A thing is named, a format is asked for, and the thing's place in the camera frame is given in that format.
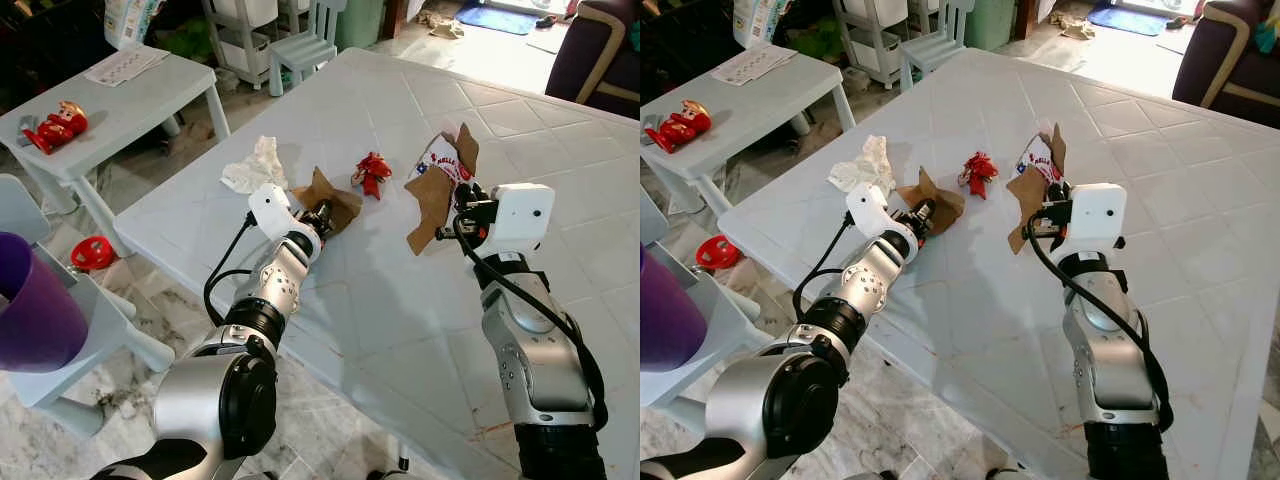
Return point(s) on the torn brown paper piece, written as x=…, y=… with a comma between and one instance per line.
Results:
x=943, y=195
x=338, y=195

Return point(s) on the printed brown paper bag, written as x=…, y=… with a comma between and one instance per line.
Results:
x=435, y=195
x=1030, y=195

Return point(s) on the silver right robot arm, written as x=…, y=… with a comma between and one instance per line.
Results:
x=1110, y=340
x=530, y=340

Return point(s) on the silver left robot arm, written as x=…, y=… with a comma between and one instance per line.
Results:
x=870, y=282
x=275, y=285

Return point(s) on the green plastic bin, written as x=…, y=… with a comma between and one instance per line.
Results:
x=990, y=22
x=360, y=22

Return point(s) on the purple rubbish bin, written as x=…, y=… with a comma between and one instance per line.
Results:
x=665, y=320
x=35, y=305

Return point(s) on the crumpled red wrapper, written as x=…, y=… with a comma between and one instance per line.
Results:
x=372, y=172
x=978, y=172

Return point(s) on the crumpled white tissue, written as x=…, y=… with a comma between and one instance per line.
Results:
x=255, y=168
x=865, y=168

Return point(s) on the large pale blue plastic table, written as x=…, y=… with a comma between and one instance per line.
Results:
x=400, y=310
x=1000, y=320

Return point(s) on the small pale blue child chair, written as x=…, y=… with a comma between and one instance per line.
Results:
x=935, y=47
x=300, y=47

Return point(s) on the beige slippers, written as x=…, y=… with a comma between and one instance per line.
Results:
x=1075, y=26
x=440, y=24

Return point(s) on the grey storage trolley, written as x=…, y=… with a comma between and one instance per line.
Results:
x=245, y=30
x=870, y=35

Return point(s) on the small pale blue plastic table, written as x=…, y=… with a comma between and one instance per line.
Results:
x=765, y=105
x=130, y=105

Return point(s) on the dark armchair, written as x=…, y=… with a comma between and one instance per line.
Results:
x=590, y=60
x=1230, y=60

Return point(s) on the blue floor mat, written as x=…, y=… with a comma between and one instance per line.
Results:
x=495, y=18
x=1125, y=18

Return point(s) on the green toy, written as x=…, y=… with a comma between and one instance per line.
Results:
x=185, y=42
x=815, y=42

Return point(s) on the red toy figure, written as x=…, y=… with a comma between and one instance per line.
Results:
x=58, y=127
x=680, y=127

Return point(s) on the printed white paper sheet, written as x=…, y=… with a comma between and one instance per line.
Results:
x=125, y=65
x=752, y=65

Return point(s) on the pale plastic chair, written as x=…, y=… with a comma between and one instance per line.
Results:
x=100, y=330
x=720, y=340

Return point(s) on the white diaper pack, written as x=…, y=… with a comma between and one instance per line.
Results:
x=130, y=20
x=757, y=20

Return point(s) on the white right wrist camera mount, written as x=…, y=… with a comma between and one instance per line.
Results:
x=1092, y=215
x=520, y=215

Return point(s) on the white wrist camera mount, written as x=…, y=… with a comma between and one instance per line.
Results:
x=270, y=210
x=520, y=215
x=1092, y=215
x=870, y=212

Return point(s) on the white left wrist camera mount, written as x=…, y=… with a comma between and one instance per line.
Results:
x=270, y=210
x=870, y=212

